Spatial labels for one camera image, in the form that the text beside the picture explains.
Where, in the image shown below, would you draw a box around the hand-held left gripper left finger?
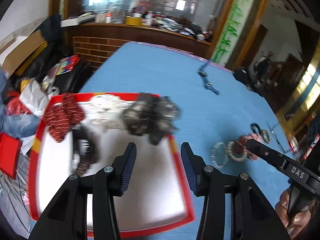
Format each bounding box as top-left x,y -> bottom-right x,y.
29,142 -> 137,240

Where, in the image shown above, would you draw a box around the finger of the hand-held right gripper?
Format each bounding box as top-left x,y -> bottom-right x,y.
246,139 -> 289,178

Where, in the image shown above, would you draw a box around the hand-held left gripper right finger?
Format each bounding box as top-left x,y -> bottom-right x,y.
180,142 -> 292,240

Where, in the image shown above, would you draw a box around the red bead bracelet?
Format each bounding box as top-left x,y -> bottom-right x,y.
239,134 -> 262,160

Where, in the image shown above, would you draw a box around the red jewelry box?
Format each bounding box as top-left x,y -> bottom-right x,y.
29,92 -> 195,238

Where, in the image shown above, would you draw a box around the person's right hand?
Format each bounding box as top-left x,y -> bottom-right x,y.
275,189 -> 313,236

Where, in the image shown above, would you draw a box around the black claw hair clip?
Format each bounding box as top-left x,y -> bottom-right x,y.
72,125 -> 100,175

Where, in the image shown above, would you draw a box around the grey black organza scrunchie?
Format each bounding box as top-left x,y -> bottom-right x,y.
122,93 -> 182,145

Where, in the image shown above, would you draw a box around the white polka dot scrunchie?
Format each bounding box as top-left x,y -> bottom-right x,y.
85,94 -> 130,130

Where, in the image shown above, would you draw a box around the red polka dot scrunchie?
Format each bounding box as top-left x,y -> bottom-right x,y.
41,93 -> 85,142

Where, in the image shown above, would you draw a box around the blue tablecloth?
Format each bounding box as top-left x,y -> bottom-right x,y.
30,41 -> 294,240

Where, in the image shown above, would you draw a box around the black cushioned stool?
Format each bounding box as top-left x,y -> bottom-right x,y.
54,60 -> 93,98

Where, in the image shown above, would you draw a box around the grey star quilt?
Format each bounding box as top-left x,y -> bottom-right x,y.
0,175 -> 35,238

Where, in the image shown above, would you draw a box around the small red box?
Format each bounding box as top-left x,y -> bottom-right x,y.
0,132 -> 23,179

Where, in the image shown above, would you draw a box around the blue jeans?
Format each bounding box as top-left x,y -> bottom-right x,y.
0,69 -> 42,139

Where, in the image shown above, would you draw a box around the crumpled white paper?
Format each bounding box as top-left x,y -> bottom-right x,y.
19,79 -> 50,117

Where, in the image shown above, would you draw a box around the colourful flat box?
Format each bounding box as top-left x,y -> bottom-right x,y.
55,54 -> 80,76

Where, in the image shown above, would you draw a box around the red plastic bag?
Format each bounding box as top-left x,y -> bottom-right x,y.
6,90 -> 28,117

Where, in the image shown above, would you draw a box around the wooden counter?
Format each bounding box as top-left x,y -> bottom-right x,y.
62,22 -> 212,70

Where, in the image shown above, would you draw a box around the black plastic bag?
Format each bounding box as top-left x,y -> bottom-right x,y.
15,46 -> 75,80

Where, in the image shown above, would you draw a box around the white flat box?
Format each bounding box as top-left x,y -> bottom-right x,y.
60,14 -> 96,28

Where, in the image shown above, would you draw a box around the open cardboard box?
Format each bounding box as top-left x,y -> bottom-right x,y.
0,30 -> 49,77

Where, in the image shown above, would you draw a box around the black box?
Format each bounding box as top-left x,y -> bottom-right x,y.
40,15 -> 62,40

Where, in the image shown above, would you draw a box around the blue lanyard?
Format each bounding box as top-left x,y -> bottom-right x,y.
197,59 -> 221,96

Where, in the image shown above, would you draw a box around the bamboo painted wall panel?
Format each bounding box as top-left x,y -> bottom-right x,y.
211,0 -> 258,65

